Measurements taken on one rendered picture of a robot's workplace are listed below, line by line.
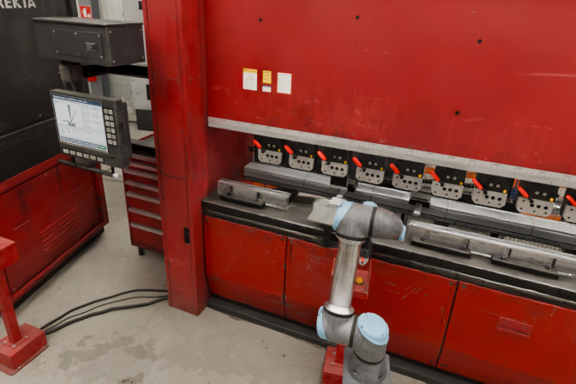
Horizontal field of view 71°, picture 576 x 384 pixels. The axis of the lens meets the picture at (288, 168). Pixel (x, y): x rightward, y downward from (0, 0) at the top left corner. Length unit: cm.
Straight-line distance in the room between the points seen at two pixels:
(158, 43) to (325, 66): 92
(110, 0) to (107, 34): 523
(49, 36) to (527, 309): 275
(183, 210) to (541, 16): 212
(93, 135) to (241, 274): 127
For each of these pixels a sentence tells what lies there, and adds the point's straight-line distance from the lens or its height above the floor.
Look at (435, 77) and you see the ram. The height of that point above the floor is 177.
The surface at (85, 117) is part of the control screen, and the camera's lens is 232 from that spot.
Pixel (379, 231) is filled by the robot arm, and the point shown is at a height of 133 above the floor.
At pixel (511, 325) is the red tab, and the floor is 59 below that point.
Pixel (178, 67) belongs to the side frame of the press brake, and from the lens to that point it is 233.
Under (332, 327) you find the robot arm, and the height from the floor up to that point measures 97.
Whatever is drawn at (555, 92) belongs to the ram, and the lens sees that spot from 213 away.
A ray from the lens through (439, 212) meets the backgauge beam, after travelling 259.
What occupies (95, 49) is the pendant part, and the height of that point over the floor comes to 183.
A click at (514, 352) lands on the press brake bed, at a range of 262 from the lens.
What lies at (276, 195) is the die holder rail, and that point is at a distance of 251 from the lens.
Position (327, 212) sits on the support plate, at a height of 100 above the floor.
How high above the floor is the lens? 208
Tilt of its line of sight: 23 degrees down
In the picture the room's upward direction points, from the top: 3 degrees clockwise
